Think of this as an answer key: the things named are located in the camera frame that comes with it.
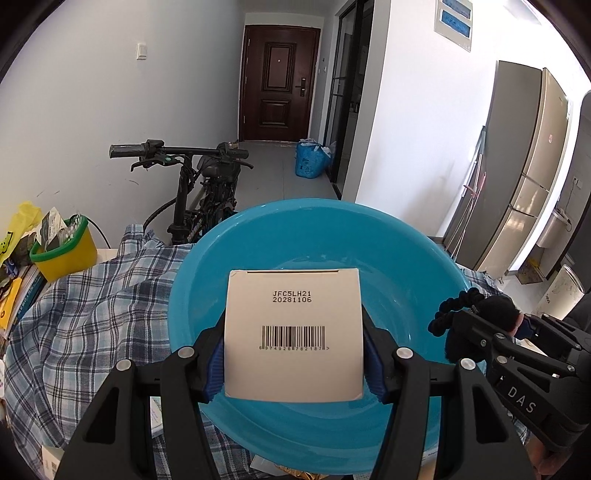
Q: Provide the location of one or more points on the blue plaid cloth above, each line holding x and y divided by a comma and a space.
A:
60, 352

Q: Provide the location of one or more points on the yellow plastic bag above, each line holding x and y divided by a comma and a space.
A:
27, 217

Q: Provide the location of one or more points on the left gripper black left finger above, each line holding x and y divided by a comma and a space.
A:
114, 440

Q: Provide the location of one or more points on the dark brown entry door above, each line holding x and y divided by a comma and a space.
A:
278, 76

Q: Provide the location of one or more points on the yellow green bin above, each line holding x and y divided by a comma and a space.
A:
78, 253

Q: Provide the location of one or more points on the wall electrical panel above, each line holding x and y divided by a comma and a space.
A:
454, 21

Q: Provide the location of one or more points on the black bicycle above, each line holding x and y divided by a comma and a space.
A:
207, 183

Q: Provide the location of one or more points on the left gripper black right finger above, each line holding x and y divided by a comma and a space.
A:
476, 438

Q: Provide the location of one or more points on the blue plastic basin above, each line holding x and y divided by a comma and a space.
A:
404, 278

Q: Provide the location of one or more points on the white marbled paper roll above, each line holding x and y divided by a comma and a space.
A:
564, 293

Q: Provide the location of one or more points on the blue shopping bag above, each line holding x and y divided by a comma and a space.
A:
311, 159

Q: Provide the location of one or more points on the white barcode box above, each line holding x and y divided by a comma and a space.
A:
294, 336

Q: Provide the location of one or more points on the silver refrigerator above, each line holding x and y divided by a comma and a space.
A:
524, 138

